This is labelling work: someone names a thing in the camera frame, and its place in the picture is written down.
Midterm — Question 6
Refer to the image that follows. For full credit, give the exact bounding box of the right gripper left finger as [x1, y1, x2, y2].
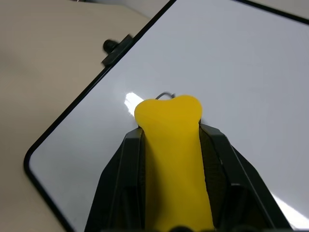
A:
[84, 127, 147, 232]

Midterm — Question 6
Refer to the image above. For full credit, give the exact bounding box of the white whiteboard with black frame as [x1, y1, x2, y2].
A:
[23, 0, 309, 232]

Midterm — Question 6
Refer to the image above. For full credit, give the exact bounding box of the yellow and black eraser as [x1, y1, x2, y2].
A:
[134, 94, 213, 232]

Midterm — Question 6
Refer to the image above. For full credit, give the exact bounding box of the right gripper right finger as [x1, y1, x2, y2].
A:
[198, 122, 292, 232]

